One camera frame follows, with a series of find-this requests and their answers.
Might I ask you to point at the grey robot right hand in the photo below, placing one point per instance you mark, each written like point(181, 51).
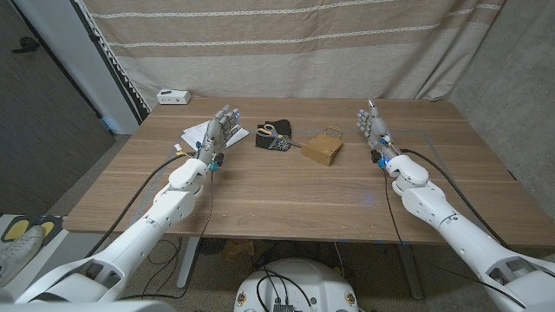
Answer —
point(377, 128)

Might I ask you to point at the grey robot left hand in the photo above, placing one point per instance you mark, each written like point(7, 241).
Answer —
point(214, 134)

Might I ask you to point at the black patterned bandana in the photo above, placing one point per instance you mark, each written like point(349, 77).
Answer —
point(282, 127)

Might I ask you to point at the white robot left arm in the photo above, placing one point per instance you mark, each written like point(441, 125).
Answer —
point(143, 229)

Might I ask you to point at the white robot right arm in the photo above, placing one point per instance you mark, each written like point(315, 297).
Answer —
point(455, 234)

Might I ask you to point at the brown paper bag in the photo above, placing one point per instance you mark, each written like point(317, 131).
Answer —
point(321, 149)

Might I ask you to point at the white paper sheets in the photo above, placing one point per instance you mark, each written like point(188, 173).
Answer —
point(195, 132)

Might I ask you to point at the white power strip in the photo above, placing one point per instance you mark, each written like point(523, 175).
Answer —
point(173, 97)

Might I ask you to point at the beige striped curtain backdrop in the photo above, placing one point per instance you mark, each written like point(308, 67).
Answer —
point(282, 52)

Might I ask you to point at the black round floor object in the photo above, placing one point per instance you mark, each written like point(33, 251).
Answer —
point(211, 246)

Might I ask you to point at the brown cardboard scrap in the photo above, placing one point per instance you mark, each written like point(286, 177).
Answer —
point(238, 251)

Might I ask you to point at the white table leg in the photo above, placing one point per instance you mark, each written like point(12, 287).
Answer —
point(187, 264)

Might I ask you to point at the grey table leg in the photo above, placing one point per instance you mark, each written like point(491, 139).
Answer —
point(409, 273)

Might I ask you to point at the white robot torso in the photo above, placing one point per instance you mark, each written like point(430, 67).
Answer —
point(312, 281)

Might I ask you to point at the white sneaker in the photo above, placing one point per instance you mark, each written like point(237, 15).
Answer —
point(17, 251)

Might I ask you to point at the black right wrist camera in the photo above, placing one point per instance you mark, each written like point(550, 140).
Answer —
point(376, 156)

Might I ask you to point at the black backdrop frame bar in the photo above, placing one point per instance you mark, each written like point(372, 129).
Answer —
point(124, 86)

